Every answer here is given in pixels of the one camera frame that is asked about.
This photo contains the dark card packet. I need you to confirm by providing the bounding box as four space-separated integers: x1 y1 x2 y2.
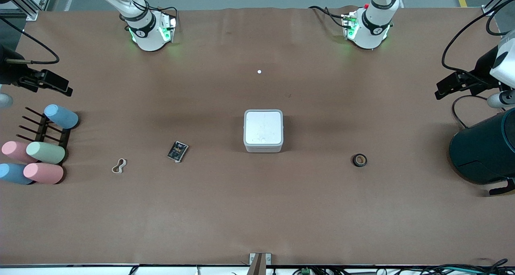
167 141 189 163

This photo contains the white square lidded bin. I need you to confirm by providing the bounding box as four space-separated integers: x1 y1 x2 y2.
243 109 284 153

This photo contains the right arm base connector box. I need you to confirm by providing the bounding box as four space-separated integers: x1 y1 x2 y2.
158 11 177 43

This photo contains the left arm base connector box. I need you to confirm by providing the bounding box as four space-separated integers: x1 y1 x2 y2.
341 11 359 41

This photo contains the dark teal round trash can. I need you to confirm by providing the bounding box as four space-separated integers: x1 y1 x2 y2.
449 108 515 196

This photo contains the blue plastic cup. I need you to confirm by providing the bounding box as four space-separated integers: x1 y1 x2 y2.
44 104 80 130

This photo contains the black peg cup rack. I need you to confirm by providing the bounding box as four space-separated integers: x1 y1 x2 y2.
16 107 72 165

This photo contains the green foam cylinder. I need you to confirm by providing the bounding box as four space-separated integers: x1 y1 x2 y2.
26 141 66 165

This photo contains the pink plastic cup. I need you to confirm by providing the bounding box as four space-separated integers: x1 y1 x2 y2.
1 141 39 164

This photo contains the pink foam cylinder front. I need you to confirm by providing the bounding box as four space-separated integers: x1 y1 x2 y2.
23 163 64 185

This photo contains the blue foam cylinder bottom left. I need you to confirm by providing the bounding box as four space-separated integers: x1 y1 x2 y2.
0 163 35 185

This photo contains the brown table cover sheet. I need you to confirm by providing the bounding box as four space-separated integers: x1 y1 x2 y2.
0 6 515 266

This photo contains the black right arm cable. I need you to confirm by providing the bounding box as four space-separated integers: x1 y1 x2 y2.
0 17 60 65

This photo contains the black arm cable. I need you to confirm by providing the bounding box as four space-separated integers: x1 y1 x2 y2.
441 7 515 84
0 17 60 65

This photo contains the black cable loop on table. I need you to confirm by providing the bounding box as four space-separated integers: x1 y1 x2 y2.
451 95 503 129

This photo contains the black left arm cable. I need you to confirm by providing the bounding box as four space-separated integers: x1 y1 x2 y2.
441 7 515 84

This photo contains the aluminium frame profile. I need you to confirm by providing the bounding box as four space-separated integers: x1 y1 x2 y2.
481 0 515 17
0 0 55 21

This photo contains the black base power cable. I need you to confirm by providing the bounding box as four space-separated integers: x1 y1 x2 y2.
309 5 346 28

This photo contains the black cable bundle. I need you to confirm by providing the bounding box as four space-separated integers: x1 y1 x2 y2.
418 259 515 275

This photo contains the metal bracket with brown strip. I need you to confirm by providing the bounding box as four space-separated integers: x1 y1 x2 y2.
249 252 272 275

